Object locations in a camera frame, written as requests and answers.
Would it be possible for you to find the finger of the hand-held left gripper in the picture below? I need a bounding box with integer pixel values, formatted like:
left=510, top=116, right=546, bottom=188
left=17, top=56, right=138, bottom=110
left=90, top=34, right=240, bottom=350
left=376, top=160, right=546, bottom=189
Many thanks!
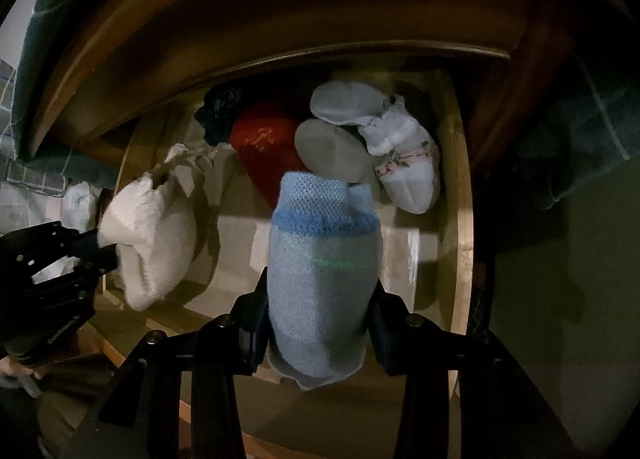
left=30, top=261, right=118, bottom=302
left=5, top=222, right=117, bottom=280

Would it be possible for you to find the dark plaid cloth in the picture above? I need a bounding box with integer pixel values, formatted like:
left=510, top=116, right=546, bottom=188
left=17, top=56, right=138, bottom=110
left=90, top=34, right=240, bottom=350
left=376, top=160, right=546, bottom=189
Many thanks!
left=469, top=281, right=490, bottom=337

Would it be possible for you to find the white floral-band sock bundle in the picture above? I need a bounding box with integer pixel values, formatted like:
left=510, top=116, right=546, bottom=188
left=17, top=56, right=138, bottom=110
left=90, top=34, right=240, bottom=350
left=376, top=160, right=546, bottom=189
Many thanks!
left=357, top=95, right=442, bottom=215

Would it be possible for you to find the red folded underwear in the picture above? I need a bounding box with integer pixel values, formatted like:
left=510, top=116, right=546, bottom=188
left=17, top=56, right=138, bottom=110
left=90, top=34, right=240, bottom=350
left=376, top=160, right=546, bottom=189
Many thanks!
left=229, top=100, right=313, bottom=212

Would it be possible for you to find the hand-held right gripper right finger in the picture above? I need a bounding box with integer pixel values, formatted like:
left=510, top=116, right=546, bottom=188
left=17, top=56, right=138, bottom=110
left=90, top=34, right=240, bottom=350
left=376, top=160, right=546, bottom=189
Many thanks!
left=369, top=281, right=566, bottom=459

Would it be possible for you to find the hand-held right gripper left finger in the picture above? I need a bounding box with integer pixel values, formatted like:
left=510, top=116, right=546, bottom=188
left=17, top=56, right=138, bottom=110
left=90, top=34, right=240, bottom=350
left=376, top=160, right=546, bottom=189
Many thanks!
left=75, top=266, right=271, bottom=459

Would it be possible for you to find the cream knit sock bundle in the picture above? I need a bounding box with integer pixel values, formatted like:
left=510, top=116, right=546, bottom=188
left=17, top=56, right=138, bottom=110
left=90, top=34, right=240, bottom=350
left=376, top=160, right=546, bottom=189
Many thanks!
left=96, top=144, right=221, bottom=312

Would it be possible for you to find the white floral cloth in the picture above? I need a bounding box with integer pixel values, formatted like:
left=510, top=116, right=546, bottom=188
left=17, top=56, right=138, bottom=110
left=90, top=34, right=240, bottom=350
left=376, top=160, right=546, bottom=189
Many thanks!
left=0, top=182, right=103, bottom=285

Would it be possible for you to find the light blue knitted sock bundle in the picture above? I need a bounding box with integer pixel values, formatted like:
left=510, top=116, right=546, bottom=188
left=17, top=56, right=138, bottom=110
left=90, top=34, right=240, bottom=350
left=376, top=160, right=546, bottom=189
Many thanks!
left=265, top=170, right=385, bottom=392

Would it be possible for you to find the wooden nightstand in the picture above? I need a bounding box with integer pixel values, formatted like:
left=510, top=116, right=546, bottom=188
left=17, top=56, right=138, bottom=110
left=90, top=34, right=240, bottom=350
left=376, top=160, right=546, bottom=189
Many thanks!
left=25, top=0, right=626, bottom=175

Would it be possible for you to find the person's left hand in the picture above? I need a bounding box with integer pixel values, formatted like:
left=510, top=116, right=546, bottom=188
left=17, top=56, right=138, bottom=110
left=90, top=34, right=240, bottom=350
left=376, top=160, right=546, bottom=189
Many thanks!
left=0, top=355, right=45, bottom=382

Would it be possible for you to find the small white sock bundle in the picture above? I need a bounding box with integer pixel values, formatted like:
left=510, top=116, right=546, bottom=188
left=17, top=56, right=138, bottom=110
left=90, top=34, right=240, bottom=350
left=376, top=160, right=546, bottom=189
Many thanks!
left=310, top=80, right=388, bottom=126

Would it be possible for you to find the grey sock bundle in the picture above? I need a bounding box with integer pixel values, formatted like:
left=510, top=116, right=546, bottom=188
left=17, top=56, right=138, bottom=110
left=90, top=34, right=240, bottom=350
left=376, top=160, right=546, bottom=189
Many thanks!
left=294, top=118, right=381, bottom=186

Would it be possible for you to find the wooden drawer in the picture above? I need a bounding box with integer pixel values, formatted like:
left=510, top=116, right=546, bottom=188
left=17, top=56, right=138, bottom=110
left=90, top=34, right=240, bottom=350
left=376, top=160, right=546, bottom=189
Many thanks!
left=95, top=66, right=476, bottom=459

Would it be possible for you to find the black lace underwear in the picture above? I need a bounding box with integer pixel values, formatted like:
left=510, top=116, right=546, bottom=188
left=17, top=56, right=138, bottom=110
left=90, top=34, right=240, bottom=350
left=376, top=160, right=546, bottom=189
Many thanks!
left=194, top=84, right=248, bottom=146

